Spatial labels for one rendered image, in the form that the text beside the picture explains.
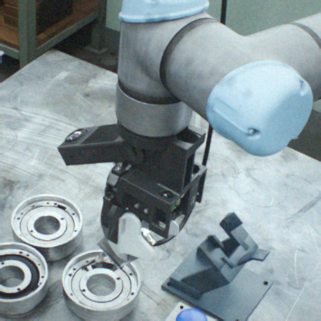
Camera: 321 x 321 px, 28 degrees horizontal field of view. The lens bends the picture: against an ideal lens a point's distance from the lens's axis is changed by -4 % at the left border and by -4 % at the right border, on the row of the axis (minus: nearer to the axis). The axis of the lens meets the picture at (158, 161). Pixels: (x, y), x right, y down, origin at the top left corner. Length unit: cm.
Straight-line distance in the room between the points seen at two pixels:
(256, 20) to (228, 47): 194
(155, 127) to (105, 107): 61
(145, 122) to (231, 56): 14
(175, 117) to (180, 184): 8
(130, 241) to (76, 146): 12
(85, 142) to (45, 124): 47
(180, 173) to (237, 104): 17
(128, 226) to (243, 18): 181
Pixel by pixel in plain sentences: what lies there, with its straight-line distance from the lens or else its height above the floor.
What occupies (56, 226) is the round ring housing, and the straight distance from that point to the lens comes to 98.
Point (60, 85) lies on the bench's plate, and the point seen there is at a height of 80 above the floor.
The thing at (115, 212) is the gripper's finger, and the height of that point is 102.
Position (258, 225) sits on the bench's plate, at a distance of 103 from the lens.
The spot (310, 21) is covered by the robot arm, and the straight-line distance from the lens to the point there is 58.
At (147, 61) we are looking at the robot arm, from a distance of 56.
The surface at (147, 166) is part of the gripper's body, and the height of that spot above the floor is 108.
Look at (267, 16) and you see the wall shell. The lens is 242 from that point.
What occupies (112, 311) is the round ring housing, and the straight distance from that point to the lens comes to 85.
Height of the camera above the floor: 153
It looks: 41 degrees down
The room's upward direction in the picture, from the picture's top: 6 degrees clockwise
